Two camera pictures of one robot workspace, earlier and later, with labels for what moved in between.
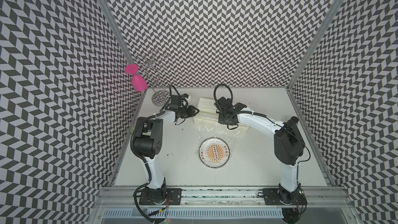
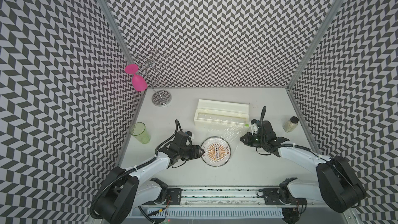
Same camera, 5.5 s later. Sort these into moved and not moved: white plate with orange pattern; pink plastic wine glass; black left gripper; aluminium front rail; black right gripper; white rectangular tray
Moved: black right gripper; black left gripper
Not moved: white rectangular tray; pink plastic wine glass; aluminium front rail; white plate with orange pattern
